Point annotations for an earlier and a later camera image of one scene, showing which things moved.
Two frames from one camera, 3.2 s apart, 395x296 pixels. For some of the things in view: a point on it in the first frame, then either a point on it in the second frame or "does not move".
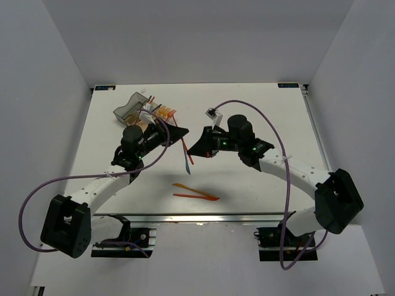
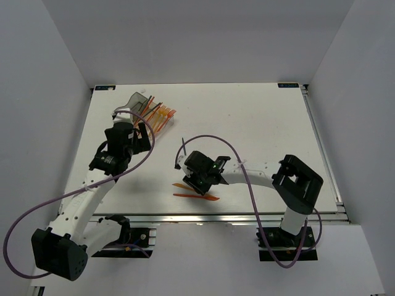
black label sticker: x=104 y=87 does not move
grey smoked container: x=136 y=101 does not move
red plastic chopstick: x=189 y=157 → x=154 y=111
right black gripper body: x=224 y=142 → x=197 y=182
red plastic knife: x=198 y=196 does not move
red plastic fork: x=170 y=115 does not move
